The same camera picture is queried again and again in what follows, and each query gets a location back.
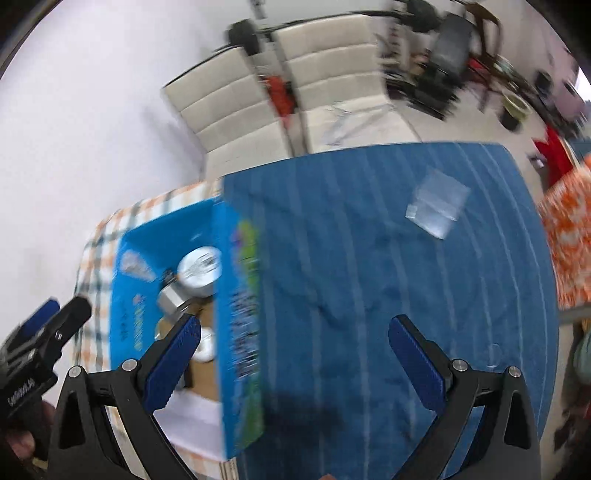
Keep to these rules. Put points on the key bunch with black fobs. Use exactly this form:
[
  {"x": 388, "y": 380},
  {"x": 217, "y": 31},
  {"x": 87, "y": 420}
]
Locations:
[{"x": 168, "y": 277}]

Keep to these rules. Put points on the blue cardboard box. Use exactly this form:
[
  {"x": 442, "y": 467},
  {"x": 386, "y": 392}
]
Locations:
[{"x": 240, "y": 323}]

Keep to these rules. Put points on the white padded chair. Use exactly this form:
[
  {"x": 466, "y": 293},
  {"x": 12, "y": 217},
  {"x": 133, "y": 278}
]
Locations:
[
  {"x": 332, "y": 64},
  {"x": 226, "y": 110}
]

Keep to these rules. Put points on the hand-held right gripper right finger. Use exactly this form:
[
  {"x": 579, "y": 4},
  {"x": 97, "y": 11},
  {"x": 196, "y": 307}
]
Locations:
[{"x": 418, "y": 364}]

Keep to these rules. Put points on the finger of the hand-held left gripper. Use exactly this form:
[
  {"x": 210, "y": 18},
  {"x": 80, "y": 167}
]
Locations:
[
  {"x": 39, "y": 318},
  {"x": 69, "y": 323}
]

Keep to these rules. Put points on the dark waste bin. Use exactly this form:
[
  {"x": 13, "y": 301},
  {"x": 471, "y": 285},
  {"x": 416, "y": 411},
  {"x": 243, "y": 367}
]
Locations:
[{"x": 516, "y": 110}]

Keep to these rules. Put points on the person's left hand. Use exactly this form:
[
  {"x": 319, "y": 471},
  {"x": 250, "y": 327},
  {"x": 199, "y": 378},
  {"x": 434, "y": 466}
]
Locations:
[{"x": 18, "y": 445}]

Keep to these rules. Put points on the blue striped tablecloth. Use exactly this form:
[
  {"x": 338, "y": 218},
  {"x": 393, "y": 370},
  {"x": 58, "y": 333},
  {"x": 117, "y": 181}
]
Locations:
[{"x": 346, "y": 254}]

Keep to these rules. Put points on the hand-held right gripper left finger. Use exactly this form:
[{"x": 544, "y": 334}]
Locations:
[{"x": 175, "y": 364}]

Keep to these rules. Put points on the brown wooden chair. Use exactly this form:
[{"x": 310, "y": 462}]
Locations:
[{"x": 489, "y": 27}]

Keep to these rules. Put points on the red cloth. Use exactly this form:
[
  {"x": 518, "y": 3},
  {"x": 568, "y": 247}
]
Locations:
[{"x": 551, "y": 152}]

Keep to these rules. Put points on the orange checked tablecloth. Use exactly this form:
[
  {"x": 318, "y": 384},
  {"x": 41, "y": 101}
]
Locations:
[{"x": 99, "y": 258}]

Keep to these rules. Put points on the orange floral cloth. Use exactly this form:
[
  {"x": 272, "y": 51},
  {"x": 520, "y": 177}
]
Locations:
[{"x": 570, "y": 230}]

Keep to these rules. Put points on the clear plastic case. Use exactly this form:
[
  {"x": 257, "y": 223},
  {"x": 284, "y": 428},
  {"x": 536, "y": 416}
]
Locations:
[{"x": 436, "y": 203}]

